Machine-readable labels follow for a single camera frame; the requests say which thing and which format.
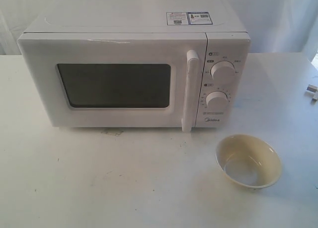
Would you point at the clear tape patch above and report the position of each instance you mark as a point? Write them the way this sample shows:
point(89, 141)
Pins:
point(112, 132)

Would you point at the white microwave door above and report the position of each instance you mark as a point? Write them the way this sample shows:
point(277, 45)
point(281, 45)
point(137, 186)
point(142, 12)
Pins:
point(117, 79)

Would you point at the white microwave knob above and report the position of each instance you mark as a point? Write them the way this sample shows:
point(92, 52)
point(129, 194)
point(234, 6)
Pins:
point(217, 100)
point(223, 72)

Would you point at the cream ceramic bowl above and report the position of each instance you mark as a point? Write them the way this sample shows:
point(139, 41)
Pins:
point(248, 161)

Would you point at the white microwave oven body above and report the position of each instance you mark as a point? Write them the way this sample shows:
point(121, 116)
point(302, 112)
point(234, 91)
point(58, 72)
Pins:
point(227, 40)

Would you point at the white lower microwave knob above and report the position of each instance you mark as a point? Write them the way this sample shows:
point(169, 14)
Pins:
point(217, 100)

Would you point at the white upper microwave knob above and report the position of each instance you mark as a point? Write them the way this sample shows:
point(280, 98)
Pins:
point(223, 72)

